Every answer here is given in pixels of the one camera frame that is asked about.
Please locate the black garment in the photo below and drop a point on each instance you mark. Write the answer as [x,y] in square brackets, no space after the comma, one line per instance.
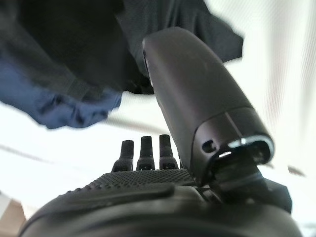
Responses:
[74,37]

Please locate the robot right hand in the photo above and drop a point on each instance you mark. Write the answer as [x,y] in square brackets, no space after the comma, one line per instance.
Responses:
[197,98]

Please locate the bed with beige cover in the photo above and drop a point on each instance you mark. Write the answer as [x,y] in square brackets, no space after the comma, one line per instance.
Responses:
[276,61]

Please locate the navy blue garment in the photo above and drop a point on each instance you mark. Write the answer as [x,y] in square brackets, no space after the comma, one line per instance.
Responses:
[61,108]

